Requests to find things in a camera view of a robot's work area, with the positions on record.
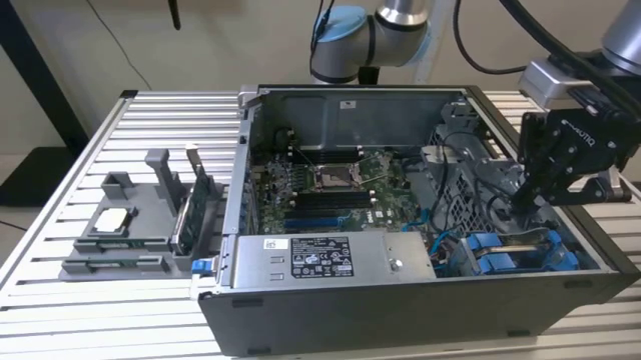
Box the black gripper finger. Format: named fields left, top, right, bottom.
left=510, top=111, right=551, bottom=215
left=538, top=167, right=633, bottom=215

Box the black sleeved power wire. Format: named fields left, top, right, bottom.
left=470, top=175, right=545, bottom=228

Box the hard disk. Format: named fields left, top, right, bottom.
left=462, top=227, right=585, bottom=278

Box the blue expansion slot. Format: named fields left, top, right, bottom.
left=283, top=219, right=338, bottom=230

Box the metal drive cage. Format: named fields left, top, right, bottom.
left=418, top=100, right=531, bottom=241

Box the green motherboard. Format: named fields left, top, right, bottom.
left=250, top=148, right=431, bottom=236

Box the CPU socket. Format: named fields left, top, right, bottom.
left=310, top=163, right=364, bottom=191

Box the thin metal locking lever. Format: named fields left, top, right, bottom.
left=292, top=145, right=318, bottom=168

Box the black and silver PC case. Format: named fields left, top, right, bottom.
left=192, top=82, right=641, bottom=357

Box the silver power supply box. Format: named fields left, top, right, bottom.
left=230, top=230, right=435, bottom=290

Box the green graphics card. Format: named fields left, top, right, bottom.
left=170, top=144, right=216, bottom=256

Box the black hanging stick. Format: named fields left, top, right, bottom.
left=167, top=0, right=183, bottom=30

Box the grey parts rack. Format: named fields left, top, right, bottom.
left=59, top=148, right=231, bottom=282

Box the silver CPU chip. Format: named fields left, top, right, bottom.
left=92, top=208, right=135, bottom=233

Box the green RAM stick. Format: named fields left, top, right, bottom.
left=97, top=238, right=170, bottom=251

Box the black stand with base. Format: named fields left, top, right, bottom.
left=0, top=0, right=91, bottom=207

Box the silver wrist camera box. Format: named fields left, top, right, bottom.
left=518, top=59, right=602, bottom=110

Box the thin black round wire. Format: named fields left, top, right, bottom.
left=430, top=130, right=482, bottom=233

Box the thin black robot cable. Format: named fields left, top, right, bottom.
left=453, top=0, right=530, bottom=75

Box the metal socket cover frame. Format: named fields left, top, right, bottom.
left=356, top=154, right=398, bottom=185

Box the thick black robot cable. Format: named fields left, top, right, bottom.
left=494, top=0, right=602, bottom=65

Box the blue data wire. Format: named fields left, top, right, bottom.
left=403, top=208, right=462, bottom=263

